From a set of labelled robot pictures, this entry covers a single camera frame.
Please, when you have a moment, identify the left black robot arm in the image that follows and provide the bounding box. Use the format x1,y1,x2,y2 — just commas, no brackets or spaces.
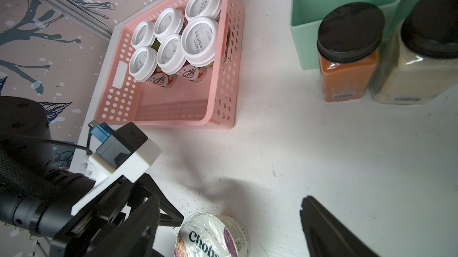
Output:
1,97,184,257

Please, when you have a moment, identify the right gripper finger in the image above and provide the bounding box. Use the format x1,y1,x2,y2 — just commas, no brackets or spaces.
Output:
300,196,378,257

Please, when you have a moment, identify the Chobani yogurt cup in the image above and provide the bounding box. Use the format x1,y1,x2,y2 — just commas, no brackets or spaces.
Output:
174,212,250,257

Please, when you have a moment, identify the white yogurt bottle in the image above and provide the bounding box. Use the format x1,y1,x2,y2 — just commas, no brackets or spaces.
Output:
154,8,187,43
180,17,219,68
185,0,223,22

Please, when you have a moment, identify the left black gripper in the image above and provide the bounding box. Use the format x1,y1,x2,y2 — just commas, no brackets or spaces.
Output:
49,173,184,257

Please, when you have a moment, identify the green yogurt cup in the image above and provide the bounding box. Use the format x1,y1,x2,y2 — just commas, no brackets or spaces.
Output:
131,21,156,49
157,33,207,83
129,47,177,88

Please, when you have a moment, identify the beige spice bottle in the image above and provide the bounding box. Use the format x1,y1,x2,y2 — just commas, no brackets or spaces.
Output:
370,0,458,105

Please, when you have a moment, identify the orange spice bottle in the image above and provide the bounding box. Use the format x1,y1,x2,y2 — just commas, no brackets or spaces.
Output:
317,2,385,103

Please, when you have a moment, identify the pink plastic basket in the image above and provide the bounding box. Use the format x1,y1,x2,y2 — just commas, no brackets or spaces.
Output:
89,0,245,129

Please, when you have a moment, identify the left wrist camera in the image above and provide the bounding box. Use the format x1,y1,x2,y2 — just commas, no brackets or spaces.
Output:
71,121,162,216

